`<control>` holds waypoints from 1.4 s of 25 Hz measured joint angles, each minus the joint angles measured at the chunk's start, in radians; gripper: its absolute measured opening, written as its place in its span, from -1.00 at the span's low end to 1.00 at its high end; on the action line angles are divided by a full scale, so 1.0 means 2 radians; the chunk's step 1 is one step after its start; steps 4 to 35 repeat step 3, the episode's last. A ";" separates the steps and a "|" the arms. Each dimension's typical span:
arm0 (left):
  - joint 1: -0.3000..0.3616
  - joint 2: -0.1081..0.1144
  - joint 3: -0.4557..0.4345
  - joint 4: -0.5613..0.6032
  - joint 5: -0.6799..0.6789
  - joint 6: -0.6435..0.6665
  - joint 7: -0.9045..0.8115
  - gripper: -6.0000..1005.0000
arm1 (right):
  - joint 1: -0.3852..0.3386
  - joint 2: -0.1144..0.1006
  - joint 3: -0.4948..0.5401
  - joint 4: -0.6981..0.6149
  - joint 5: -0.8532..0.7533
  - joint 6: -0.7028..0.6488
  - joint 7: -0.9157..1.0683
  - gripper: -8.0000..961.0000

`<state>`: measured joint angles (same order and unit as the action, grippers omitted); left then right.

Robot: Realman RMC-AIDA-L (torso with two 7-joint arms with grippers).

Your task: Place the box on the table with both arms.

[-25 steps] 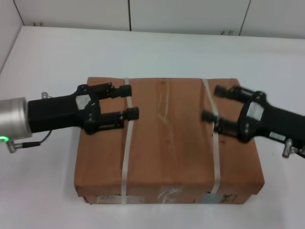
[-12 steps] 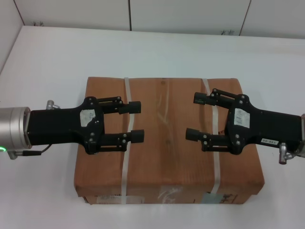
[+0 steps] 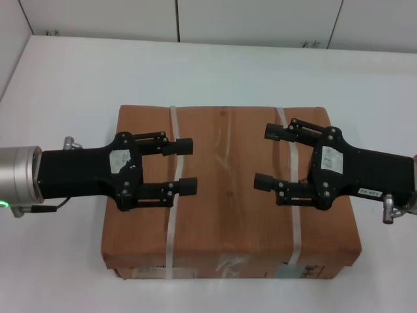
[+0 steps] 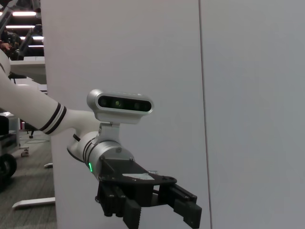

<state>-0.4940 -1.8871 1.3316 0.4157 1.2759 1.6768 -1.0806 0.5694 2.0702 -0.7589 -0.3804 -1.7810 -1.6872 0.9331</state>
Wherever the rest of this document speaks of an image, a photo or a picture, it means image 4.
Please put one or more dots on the black wheeled cart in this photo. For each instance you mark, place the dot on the black wheeled cart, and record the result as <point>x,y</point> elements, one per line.
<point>7,155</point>

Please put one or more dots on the white and silver left robot arm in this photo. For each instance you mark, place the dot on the white and silver left robot arm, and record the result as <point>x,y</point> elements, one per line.
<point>35,107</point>

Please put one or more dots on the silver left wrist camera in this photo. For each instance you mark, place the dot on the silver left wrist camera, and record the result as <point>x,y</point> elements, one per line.
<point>124,105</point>

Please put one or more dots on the black office chair caster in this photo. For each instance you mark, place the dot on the black office chair caster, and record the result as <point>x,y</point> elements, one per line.
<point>31,133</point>

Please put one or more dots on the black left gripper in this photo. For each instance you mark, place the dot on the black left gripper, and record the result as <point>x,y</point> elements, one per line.
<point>124,183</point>

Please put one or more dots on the grey furniture caster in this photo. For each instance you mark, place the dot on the grey furniture caster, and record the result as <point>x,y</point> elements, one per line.
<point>25,151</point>

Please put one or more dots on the white partition foot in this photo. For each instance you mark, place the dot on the white partition foot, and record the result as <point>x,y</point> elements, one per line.
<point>48,165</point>
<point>33,202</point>

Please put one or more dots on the white office desk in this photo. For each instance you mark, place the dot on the white office desk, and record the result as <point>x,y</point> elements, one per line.
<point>28,71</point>

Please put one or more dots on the ceiling light strip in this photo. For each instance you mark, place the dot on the ceiling light strip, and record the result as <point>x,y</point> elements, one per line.
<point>32,38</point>
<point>20,26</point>
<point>26,13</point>
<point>36,45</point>

